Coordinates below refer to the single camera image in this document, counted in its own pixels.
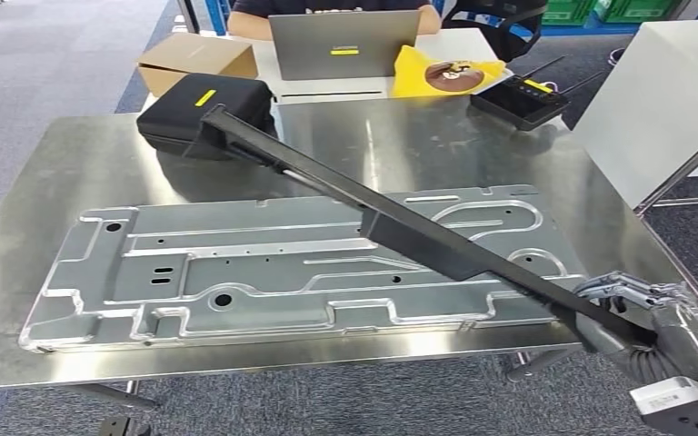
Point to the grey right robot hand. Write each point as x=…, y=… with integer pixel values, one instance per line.
x=692, y=331

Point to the large black plastic frame part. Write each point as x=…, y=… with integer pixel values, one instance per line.
x=421, y=240

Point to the person's left forearm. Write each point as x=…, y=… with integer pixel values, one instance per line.
x=430, y=21

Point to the person's right forearm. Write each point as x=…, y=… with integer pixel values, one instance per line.
x=246, y=27

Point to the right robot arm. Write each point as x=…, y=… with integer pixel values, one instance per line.
x=647, y=368

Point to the stainless steel workbench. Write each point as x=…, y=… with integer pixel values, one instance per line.
x=84, y=156

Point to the white panel board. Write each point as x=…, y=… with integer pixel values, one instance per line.
x=644, y=102

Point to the black controller with antennas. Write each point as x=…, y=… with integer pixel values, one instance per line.
x=517, y=102

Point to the green plastic crate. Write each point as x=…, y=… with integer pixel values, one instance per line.
x=566, y=9
x=638, y=7

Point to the black chair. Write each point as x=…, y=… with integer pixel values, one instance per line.
x=526, y=36

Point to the yellow pouch with brown bear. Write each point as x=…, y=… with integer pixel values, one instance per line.
x=409, y=75

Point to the large stamped metal panel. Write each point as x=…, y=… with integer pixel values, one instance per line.
x=265, y=265

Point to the grey laptop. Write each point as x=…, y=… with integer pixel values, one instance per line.
x=307, y=48

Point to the person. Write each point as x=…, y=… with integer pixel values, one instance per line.
x=265, y=6

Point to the black bag with yellow label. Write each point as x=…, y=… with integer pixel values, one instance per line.
x=168, y=120

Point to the cardboard box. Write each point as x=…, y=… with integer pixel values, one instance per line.
x=192, y=57

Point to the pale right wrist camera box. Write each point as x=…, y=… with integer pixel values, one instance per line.
x=674, y=403

